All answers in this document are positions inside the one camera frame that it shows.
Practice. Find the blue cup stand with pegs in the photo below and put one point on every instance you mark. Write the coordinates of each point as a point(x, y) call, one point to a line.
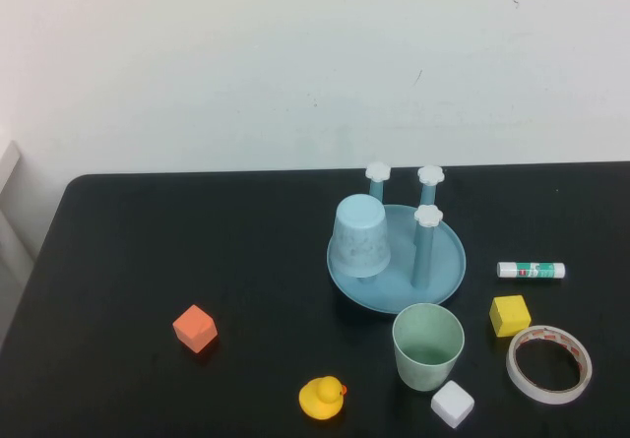
point(443, 261)

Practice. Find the pale green cup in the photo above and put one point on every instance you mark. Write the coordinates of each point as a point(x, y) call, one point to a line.
point(427, 359)

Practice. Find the light blue speckled cup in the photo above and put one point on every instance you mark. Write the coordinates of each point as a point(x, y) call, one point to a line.
point(358, 241)

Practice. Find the orange cube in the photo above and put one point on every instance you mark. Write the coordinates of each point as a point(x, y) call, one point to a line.
point(194, 329)

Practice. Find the yellow rubber duck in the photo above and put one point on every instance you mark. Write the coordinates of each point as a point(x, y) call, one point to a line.
point(321, 398)

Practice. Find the yellow cube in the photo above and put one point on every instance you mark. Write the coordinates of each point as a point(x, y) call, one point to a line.
point(511, 316)

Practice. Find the white green glue stick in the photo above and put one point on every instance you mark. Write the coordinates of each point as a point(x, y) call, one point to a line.
point(531, 270)

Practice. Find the white cube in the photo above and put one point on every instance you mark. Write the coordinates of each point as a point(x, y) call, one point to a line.
point(453, 404)

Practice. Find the white tape roll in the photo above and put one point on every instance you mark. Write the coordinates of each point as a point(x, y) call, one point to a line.
point(514, 369)

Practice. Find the white board panel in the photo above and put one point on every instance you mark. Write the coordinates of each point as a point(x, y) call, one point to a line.
point(10, 221)

